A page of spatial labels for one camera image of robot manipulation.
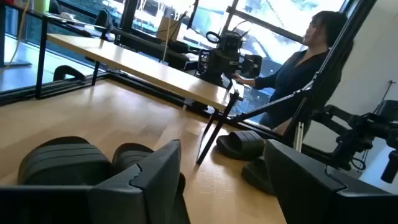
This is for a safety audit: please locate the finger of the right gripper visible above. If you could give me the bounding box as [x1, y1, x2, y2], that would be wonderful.
[312, 104, 356, 126]

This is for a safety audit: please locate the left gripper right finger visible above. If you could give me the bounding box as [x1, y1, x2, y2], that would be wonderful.
[264, 139, 398, 224]

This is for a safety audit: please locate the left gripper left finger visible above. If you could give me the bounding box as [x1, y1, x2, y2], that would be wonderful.
[88, 139, 182, 224]

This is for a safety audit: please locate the white plastic strip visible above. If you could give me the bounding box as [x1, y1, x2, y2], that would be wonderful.
[294, 122, 305, 153]

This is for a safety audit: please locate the person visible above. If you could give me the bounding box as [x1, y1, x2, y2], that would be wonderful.
[233, 11, 354, 136]

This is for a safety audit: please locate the black arched chair back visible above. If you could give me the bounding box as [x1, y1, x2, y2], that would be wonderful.
[52, 64, 86, 82]

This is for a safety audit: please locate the cardboard box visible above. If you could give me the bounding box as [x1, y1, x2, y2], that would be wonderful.
[157, 17, 182, 43]

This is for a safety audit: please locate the black office chair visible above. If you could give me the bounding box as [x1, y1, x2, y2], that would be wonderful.
[94, 8, 114, 40]

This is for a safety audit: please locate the lime green cylinder container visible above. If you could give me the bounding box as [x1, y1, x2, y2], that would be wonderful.
[33, 0, 50, 14]

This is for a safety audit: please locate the wooden shelf with black frame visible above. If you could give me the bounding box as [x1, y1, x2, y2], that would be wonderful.
[35, 14, 245, 166]

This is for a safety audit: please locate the pale yellow hanging cable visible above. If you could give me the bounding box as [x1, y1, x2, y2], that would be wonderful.
[0, 0, 32, 74]

